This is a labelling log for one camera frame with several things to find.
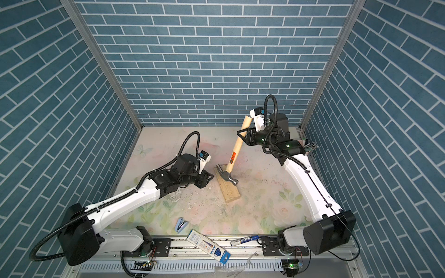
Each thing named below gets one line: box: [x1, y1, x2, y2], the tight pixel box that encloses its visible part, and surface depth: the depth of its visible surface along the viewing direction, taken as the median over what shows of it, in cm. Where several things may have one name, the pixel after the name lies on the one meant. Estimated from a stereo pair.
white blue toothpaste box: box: [185, 229, 232, 265], surface depth 74 cm
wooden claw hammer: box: [215, 115, 253, 187], surface depth 75 cm
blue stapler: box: [174, 217, 189, 234], surface depth 80 cm
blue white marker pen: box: [230, 235, 260, 247], surface depth 77 cm
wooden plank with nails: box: [213, 166, 241, 204], surface depth 88 cm
